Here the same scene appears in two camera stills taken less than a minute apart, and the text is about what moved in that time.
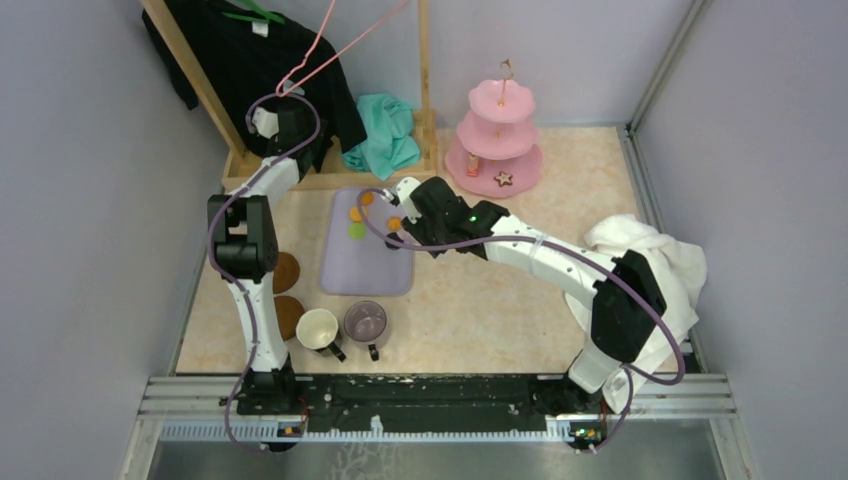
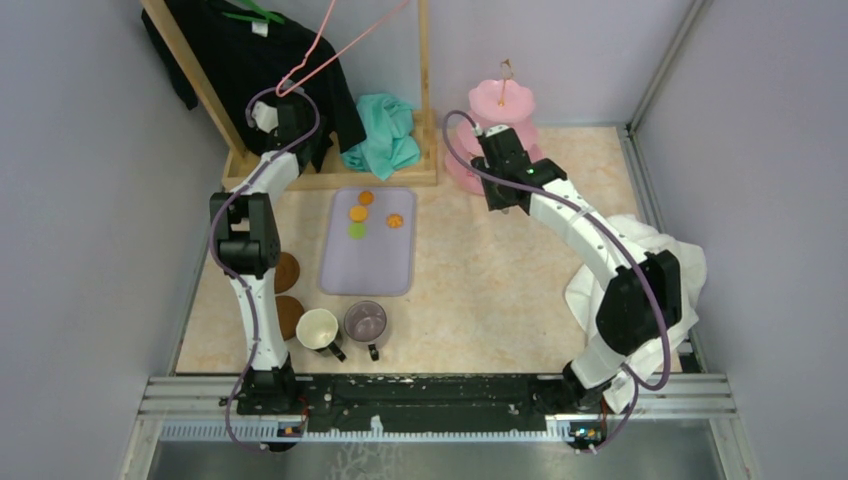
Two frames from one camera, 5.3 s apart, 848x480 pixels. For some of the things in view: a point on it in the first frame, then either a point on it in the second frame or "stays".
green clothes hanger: [262, 14] stays
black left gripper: [312, 123] stays
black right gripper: [413, 226] to [495, 201]
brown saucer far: [286, 273] stays
